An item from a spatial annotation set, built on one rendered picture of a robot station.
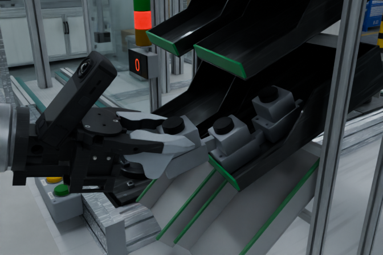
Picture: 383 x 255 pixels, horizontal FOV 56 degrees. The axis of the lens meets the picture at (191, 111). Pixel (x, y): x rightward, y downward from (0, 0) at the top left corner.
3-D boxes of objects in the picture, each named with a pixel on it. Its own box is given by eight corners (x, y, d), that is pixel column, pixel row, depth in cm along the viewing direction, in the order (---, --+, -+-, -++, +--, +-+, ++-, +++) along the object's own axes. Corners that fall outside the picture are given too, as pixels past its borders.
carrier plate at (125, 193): (121, 209, 84) (121, 201, 83) (86, 166, 102) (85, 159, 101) (204, 177, 97) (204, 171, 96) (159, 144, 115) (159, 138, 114)
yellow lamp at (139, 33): (140, 46, 106) (139, 30, 104) (133, 44, 109) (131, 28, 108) (155, 45, 108) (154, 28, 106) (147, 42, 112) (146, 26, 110)
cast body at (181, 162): (168, 180, 49) (155, 139, 45) (158, 163, 52) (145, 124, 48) (222, 155, 51) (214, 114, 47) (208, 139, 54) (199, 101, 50)
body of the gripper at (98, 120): (105, 160, 50) (9, 159, 45) (117, 104, 47) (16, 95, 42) (118, 193, 44) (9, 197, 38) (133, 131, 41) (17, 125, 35)
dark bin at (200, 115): (179, 151, 61) (161, 117, 57) (154, 123, 72) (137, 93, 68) (305, 66, 66) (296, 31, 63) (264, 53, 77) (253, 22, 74)
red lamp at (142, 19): (139, 29, 104) (138, 12, 102) (131, 27, 108) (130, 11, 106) (154, 28, 106) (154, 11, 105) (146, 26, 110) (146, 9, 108)
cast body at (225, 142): (227, 176, 52) (210, 141, 49) (214, 162, 56) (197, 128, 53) (273, 145, 54) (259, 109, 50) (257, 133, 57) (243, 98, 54)
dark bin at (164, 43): (178, 58, 55) (157, 13, 51) (151, 43, 66) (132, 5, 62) (317, -26, 60) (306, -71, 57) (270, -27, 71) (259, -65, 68)
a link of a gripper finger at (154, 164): (184, 175, 49) (117, 167, 46) (196, 136, 47) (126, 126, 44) (190, 188, 46) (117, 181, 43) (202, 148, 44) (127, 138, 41)
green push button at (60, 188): (57, 201, 87) (56, 194, 86) (52, 193, 90) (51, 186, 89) (73, 195, 89) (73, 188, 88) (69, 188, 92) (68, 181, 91)
